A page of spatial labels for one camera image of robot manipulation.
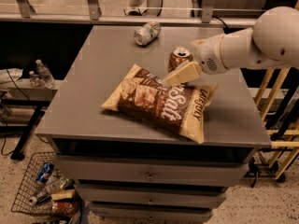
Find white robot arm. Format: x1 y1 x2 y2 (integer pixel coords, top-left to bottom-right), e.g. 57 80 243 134
162 7 299 87

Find clear water bottle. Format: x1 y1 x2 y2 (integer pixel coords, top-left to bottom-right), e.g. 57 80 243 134
36 60 55 89

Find orange soda can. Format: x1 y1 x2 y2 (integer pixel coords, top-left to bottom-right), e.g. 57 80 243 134
168 47 192 72

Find wire basket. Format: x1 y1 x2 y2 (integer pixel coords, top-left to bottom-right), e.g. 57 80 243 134
11 152 80 217

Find black side table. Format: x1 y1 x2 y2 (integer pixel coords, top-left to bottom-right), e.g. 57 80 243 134
0 78 61 161

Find small clear bottle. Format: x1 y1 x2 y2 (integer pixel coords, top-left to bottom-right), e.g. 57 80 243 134
29 71 42 87

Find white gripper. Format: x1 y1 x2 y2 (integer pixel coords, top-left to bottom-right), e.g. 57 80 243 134
162 34 228 87

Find silver green soda can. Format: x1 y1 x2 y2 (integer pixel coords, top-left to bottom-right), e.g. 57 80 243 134
134 21 162 46

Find blue can in basket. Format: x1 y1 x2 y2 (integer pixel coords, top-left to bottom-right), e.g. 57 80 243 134
36 162 54 184

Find brown chip bag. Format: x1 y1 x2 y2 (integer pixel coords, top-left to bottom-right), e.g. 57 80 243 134
102 64 217 144

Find yellow sponge in basket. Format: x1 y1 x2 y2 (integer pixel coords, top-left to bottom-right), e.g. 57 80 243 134
51 189 75 201

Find plastic bottle in basket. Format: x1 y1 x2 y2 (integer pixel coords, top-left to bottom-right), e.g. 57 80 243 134
29 177 73 205

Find red packet in basket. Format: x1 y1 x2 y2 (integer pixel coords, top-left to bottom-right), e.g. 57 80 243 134
51 201 78 215

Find grey drawer cabinet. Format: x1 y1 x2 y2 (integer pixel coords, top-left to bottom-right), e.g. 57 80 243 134
36 25 270 223

